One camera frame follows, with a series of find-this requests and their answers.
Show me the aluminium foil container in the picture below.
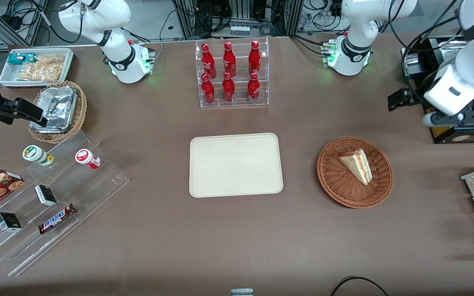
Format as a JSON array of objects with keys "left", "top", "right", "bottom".
[{"left": 29, "top": 86, "right": 78, "bottom": 133}]

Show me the black cable loop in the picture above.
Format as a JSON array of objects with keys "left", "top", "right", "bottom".
[{"left": 330, "top": 276, "right": 390, "bottom": 296}]

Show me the green and white cup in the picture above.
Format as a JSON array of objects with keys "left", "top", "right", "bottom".
[{"left": 22, "top": 145, "right": 54, "bottom": 167}]

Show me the teal snack packet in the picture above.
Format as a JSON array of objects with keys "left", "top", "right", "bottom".
[{"left": 7, "top": 53, "right": 36, "bottom": 65}]

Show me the white rectangular bin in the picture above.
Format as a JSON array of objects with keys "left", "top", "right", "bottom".
[{"left": 0, "top": 48, "right": 75, "bottom": 88}]

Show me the snickers chocolate bar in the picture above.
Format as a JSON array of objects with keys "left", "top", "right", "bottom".
[{"left": 38, "top": 203, "right": 77, "bottom": 235}]

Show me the light tan wicker basket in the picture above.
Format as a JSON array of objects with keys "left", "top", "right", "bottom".
[{"left": 28, "top": 81, "right": 88, "bottom": 144}]

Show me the clear acrylic step shelf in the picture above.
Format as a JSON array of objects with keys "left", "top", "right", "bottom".
[{"left": 0, "top": 131, "right": 130, "bottom": 277}]

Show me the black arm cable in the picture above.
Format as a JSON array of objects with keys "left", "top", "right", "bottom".
[{"left": 387, "top": 0, "right": 468, "bottom": 109}]

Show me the red cola bottle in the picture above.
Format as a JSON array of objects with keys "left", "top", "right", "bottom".
[
  {"left": 247, "top": 72, "right": 260, "bottom": 103},
  {"left": 222, "top": 72, "right": 235, "bottom": 102},
  {"left": 249, "top": 40, "right": 261, "bottom": 74},
  {"left": 201, "top": 73, "right": 216, "bottom": 104},
  {"left": 223, "top": 42, "right": 237, "bottom": 78},
  {"left": 201, "top": 43, "right": 217, "bottom": 79}
]

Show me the clear acrylic bottle rack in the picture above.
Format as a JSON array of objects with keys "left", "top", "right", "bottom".
[{"left": 195, "top": 36, "right": 270, "bottom": 108}]

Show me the red and white cup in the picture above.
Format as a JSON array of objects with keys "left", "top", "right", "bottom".
[{"left": 75, "top": 149, "right": 101, "bottom": 169}]

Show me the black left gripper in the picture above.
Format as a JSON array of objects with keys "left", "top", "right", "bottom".
[{"left": 387, "top": 88, "right": 427, "bottom": 112}]

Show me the clear bag of chips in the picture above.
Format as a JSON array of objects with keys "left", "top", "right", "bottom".
[{"left": 17, "top": 55, "right": 65, "bottom": 82}]

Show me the brown round wicker basket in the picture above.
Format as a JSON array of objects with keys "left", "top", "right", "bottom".
[{"left": 316, "top": 136, "right": 394, "bottom": 209}]

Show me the beige plastic tray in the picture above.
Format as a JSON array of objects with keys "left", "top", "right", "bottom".
[{"left": 189, "top": 132, "right": 283, "bottom": 198}]

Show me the small black box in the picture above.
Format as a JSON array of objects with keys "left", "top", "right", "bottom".
[
  {"left": 0, "top": 212, "right": 22, "bottom": 233},
  {"left": 35, "top": 185, "right": 58, "bottom": 207}
]

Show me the triangular sandwich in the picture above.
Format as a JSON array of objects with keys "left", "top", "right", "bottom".
[{"left": 338, "top": 148, "right": 373, "bottom": 186}]

